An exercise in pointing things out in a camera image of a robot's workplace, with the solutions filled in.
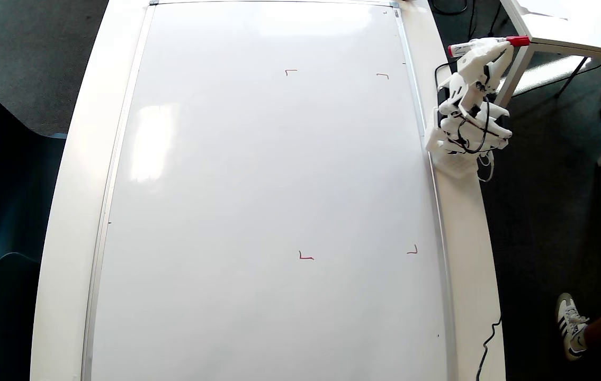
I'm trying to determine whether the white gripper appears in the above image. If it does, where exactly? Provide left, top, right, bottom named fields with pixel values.
left=437, top=41, right=514, bottom=105

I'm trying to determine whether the red whiteboard marker pen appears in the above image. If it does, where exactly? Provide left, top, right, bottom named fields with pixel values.
left=447, top=35, right=531, bottom=58

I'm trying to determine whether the large white whiteboard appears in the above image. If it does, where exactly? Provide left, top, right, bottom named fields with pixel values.
left=80, top=0, right=457, bottom=381

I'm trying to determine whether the white side table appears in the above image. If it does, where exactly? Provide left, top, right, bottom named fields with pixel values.
left=483, top=0, right=601, bottom=167

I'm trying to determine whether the black cable with plug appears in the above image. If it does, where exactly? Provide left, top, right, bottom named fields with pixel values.
left=487, top=3, right=503, bottom=39

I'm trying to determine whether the black camera cable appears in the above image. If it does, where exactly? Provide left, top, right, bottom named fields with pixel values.
left=434, top=61, right=491, bottom=155

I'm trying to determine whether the looped black cable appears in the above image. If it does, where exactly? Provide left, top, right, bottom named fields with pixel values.
left=430, top=0, right=470, bottom=16

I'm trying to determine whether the thin white cable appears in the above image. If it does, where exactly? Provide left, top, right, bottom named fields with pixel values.
left=478, top=151, right=496, bottom=183

